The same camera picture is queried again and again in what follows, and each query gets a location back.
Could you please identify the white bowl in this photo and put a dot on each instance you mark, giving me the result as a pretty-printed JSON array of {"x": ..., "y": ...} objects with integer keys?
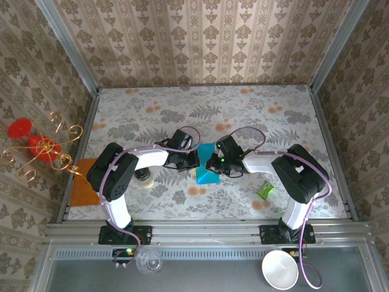
[{"x": 279, "y": 269}]

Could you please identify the cream jar with black cap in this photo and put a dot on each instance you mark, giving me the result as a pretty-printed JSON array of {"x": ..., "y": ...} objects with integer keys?
[{"x": 147, "y": 182}]

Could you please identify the orange cloth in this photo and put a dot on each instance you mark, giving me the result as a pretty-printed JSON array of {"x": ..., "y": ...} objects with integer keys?
[{"x": 82, "y": 188}]

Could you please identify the aluminium frame post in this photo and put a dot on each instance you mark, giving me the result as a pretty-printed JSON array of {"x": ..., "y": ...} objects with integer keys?
[
  {"x": 73, "y": 51},
  {"x": 335, "y": 45}
]

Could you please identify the red plastic goblet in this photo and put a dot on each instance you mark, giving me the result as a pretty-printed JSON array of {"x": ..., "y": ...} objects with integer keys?
[{"x": 19, "y": 129}]

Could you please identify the small circuit board green light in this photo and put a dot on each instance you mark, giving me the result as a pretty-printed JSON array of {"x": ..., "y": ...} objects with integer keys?
[{"x": 123, "y": 252}]

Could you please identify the clear plastic cup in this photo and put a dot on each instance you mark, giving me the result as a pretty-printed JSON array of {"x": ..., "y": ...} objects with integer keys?
[{"x": 149, "y": 263}]

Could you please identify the grey metal tray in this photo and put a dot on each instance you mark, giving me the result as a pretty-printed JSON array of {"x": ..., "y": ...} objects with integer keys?
[{"x": 212, "y": 273}]

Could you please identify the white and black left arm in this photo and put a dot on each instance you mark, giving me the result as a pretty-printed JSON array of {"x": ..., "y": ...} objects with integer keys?
[{"x": 152, "y": 156}]

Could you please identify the small circuit board orange part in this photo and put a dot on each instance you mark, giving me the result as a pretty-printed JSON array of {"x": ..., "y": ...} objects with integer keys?
[{"x": 293, "y": 253}]

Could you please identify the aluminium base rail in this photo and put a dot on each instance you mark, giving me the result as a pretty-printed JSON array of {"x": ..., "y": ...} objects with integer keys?
[{"x": 206, "y": 232}]

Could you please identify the green snack packet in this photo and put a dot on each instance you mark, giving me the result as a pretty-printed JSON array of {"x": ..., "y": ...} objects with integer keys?
[{"x": 265, "y": 190}]

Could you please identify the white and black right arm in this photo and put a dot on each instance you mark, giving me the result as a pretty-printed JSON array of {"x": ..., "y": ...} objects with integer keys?
[{"x": 261, "y": 162}]

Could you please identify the aluminium table side rail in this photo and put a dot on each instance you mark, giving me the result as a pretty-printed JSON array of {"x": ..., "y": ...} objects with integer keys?
[
  {"x": 86, "y": 127},
  {"x": 327, "y": 137}
]

